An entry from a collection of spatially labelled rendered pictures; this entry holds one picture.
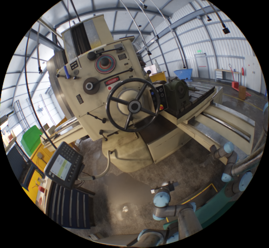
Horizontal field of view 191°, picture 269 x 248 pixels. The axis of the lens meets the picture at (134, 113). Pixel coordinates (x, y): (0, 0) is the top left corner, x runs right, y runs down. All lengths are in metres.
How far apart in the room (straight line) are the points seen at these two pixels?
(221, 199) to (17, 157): 2.36
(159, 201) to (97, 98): 0.81
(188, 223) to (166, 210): 0.18
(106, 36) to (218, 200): 2.36
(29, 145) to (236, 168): 4.37
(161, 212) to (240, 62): 7.55
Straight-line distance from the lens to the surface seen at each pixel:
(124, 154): 1.19
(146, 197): 1.52
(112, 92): 0.47
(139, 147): 1.16
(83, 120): 0.82
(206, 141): 1.03
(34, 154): 2.64
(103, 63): 0.63
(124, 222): 1.68
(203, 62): 8.13
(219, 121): 1.37
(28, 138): 4.05
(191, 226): 0.36
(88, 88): 0.65
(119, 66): 0.72
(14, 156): 1.84
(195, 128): 1.11
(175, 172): 1.55
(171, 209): 0.51
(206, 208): 0.83
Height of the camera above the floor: 1.48
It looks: 25 degrees down
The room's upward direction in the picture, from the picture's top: 22 degrees counter-clockwise
